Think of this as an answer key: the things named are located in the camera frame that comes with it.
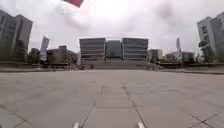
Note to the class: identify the wide stone steps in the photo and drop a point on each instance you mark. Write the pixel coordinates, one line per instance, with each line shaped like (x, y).
(115, 65)

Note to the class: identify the wide grey layered building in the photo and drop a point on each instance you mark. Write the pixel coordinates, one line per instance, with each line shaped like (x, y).
(93, 48)

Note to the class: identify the small grey building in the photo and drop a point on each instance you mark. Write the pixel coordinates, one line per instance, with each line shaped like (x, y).
(154, 55)

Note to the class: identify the low brown building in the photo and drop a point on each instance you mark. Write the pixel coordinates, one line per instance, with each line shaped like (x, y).
(60, 56)

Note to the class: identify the robot's own part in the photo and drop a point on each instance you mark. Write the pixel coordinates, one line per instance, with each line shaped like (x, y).
(140, 125)
(76, 125)

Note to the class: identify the red flag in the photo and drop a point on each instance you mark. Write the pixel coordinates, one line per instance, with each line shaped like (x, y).
(75, 2)

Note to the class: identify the tall pale building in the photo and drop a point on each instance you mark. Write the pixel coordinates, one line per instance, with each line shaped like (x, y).
(213, 36)

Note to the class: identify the tall grey building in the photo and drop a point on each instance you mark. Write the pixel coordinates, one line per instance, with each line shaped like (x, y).
(10, 33)

